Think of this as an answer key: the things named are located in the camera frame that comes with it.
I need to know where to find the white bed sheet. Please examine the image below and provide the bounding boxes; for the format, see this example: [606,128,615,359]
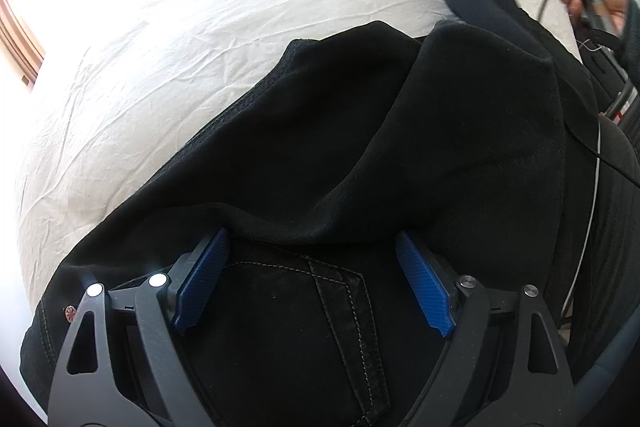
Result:
[19,0,582,313]

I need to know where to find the person's leg dark trousers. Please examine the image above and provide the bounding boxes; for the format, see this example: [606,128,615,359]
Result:
[567,117,639,381]

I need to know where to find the black pants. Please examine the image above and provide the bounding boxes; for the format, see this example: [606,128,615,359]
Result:
[21,0,600,426]

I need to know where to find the right forearm dark sleeve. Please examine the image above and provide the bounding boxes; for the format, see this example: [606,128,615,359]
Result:
[616,0,640,89]

